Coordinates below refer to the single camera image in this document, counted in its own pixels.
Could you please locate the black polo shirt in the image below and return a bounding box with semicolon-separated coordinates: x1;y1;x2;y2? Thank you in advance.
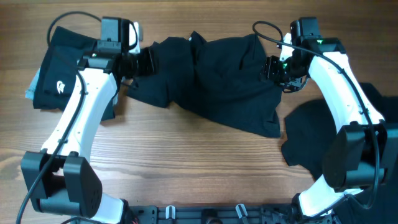
127;32;282;138

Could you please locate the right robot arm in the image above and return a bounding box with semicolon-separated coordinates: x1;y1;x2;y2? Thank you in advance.
260;17;397;223

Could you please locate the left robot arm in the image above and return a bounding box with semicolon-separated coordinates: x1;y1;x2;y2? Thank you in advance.
21;17;155;223

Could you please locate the pile of black clothes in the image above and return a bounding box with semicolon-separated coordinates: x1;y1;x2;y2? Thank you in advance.
281;83;397;223

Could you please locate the folded black shirt with logo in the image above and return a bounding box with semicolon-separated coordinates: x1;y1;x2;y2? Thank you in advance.
32;26;116;121

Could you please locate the folded grey garment underneath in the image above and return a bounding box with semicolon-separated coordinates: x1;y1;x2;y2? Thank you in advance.
25;68;40;100

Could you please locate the right black cable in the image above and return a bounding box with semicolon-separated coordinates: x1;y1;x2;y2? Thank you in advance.
251;20;382;215

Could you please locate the black cable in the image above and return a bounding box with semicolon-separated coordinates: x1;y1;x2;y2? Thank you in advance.
251;20;382;215
15;11;103;224

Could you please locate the left black cable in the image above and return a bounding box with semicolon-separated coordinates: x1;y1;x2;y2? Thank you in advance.
15;11;103;224

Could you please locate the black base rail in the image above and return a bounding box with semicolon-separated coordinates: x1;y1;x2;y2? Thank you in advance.
130;203;341;224

